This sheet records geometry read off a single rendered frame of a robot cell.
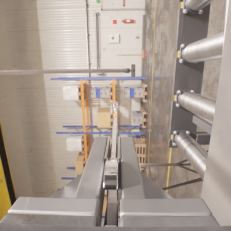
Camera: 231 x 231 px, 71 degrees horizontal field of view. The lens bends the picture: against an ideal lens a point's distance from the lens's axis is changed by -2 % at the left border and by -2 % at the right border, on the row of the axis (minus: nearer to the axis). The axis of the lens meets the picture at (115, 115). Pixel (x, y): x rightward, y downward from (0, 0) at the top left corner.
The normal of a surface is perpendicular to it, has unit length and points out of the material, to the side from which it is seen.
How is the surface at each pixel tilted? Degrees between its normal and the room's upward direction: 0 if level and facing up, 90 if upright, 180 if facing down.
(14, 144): 90
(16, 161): 90
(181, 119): 90
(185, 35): 90
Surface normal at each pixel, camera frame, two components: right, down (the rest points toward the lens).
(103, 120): -0.02, 0.26
